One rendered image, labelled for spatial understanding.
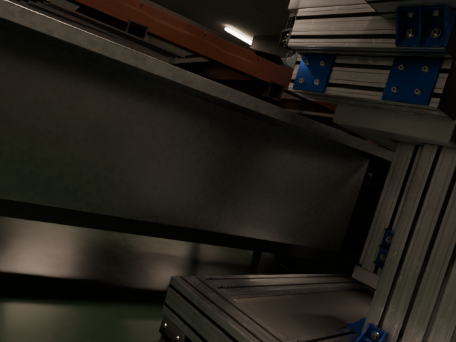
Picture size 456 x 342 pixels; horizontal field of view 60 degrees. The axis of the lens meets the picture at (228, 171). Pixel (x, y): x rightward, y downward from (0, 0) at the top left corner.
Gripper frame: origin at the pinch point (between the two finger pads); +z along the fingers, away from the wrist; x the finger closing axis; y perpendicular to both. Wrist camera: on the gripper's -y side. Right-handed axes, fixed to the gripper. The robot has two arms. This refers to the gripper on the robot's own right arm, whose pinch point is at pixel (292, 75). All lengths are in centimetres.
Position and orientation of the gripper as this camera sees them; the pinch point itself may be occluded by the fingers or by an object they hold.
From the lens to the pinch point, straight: 147.8
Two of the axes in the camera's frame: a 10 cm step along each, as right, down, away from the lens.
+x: 4.8, 2.0, -8.5
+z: -2.9, 9.6, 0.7
